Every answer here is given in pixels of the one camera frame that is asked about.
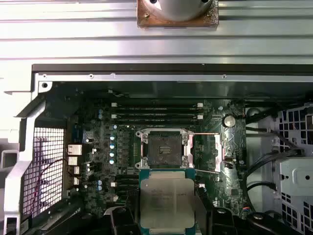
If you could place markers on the RAM slot with black latches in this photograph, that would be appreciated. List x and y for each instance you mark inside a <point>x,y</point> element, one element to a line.
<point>156,110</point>
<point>156,122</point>

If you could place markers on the green motherboard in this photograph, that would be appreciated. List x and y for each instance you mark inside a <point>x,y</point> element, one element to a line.
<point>212,186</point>

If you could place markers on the internal USB port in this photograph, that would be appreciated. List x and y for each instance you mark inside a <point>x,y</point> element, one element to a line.
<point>228,159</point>

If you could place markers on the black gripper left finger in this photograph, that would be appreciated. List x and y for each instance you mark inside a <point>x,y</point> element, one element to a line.
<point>122,222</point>

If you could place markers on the black and silver PC case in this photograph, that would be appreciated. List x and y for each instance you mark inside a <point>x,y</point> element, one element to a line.
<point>171,69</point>

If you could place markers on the CPU socket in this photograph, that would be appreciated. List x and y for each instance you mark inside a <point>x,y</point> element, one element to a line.
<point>166,149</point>

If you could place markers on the square brown base plate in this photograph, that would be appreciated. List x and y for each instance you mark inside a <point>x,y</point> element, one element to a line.
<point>146,22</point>

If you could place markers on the silver rear port block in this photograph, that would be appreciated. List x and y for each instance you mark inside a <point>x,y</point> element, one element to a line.
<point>74,149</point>
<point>73,160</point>

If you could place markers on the metal socket cover frame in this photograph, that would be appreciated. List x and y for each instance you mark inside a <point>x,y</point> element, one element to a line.
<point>219,151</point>

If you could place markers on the round coin cell battery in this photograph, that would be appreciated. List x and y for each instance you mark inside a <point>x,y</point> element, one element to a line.
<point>228,120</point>

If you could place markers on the silver CPU with green edge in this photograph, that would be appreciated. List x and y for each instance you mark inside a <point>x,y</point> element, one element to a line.
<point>166,200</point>

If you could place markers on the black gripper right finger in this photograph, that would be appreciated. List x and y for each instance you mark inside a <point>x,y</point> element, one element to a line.
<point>220,222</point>

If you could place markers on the silver perforated drive cage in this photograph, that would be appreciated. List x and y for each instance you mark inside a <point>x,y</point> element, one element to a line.
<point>293,176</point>

